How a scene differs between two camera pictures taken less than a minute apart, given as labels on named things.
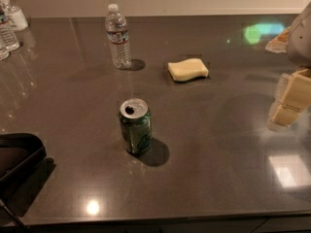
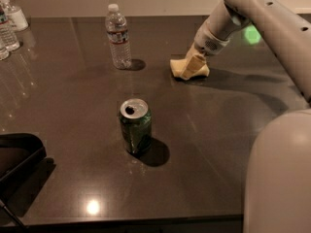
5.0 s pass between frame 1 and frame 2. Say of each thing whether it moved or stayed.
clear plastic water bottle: stayed
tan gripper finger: moved
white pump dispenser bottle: stayed
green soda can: stayed
